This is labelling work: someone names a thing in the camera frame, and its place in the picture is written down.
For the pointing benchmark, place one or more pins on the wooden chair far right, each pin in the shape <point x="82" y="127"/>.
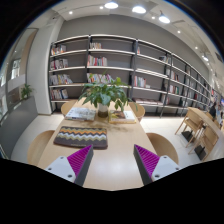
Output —
<point x="138" y="110"/>

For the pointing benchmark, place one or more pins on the large grey bookshelf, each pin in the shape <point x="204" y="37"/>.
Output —
<point x="154" y="77"/>

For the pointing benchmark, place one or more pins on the wooden chair right front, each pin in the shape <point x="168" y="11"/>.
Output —
<point x="205" y="141"/>

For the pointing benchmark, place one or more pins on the wooden chair near right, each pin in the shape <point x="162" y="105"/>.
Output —
<point x="163" y="146"/>

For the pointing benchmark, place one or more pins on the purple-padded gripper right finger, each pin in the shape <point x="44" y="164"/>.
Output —
<point x="153" y="167"/>

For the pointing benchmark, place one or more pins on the white book stack left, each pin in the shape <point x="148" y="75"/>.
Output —
<point x="78" y="113"/>

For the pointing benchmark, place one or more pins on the book with dark cover right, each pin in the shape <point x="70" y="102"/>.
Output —
<point x="121" y="116"/>

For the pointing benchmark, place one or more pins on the wooden chair at side table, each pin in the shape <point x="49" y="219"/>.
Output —
<point x="193" y="122"/>

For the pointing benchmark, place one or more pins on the wooden chair far left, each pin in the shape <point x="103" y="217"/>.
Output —
<point x="65" y="108"/>

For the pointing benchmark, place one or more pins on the wooden chair near left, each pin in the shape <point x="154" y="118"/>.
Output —
<point x="37" y="147"/>

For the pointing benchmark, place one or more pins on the wooden side table right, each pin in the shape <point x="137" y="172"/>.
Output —
<point x="210" y="123"/>

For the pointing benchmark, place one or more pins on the green potted plant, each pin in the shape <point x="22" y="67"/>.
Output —
<point x="100" y="95"/>

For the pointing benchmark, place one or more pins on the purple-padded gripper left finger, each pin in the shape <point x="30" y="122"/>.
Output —
<point x="73" y="168"/>

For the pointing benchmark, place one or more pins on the small plant on ledge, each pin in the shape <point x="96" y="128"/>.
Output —
<point x="26" y="91"/>

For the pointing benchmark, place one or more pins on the zigzag patterned folded towel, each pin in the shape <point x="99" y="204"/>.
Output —
<point x="82" y="137"/>

